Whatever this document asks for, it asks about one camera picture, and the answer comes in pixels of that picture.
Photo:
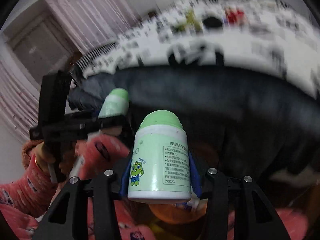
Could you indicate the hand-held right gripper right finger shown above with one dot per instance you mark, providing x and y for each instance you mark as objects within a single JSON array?
[{"x": 195, "y": 178}]

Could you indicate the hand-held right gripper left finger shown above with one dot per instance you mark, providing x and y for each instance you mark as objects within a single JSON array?
[{"x": 126, "y": 177}]

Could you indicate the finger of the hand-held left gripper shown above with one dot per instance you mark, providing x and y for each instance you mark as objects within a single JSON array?
[{"x": 97, "y": 123}]

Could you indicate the small pale green bottle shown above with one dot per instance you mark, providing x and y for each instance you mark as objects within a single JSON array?
[{"x": 115, "y": 102}]

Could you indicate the green white frog print bottle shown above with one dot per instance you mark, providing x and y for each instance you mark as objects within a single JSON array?
[{"x": 160, "y": 160}]

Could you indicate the dark blue blanket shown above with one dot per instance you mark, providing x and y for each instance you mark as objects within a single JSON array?
[{"x": 200, "y": 100}]

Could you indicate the person's left forearm pink sleeve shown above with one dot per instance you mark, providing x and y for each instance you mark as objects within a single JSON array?
[{"x": 20, "y": 187}]

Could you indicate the person's left hand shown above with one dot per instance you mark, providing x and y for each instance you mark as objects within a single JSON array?
[{"x": 42, "y": 158}]

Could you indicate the person's left leg pink pajamas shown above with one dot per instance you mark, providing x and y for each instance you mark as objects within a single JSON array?
[{"x": 105, "y": 150}]

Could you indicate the person's leg pink pajamas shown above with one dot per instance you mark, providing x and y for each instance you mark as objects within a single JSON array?
[
  {"x": 287, "y": 222},
  {"x": 105, "y": 150}
]

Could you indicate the pink curtain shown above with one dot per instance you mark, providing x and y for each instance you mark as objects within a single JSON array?
[
  {"x": 87, "y": 15},
  {"x": 15, "y": 100}
]

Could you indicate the orange round object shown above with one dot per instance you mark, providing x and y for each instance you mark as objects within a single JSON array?
[{"x": 172, "y": 215}]

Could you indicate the black white checkered cloth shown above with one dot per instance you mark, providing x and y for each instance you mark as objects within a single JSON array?
[{"x": 96, "y": 53}]

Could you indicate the beige door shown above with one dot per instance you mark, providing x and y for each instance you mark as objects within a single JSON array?
[{"x": 32, "y": 40}]

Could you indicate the person's right leg pink pajamas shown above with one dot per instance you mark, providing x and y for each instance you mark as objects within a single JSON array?
[{"x": 287, "y": 222}]

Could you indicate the white black printed blanket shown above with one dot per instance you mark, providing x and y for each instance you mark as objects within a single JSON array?
[{"x": 250, "y": 52}]

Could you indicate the green object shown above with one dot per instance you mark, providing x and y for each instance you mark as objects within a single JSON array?
[{"x": 191, "y": 18}]

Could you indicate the black round object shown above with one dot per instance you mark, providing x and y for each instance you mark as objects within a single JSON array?
[{"x": 212, "y": 23}]

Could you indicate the red object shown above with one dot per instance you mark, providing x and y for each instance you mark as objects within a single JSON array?
[{"x": 234, "y": 15}]

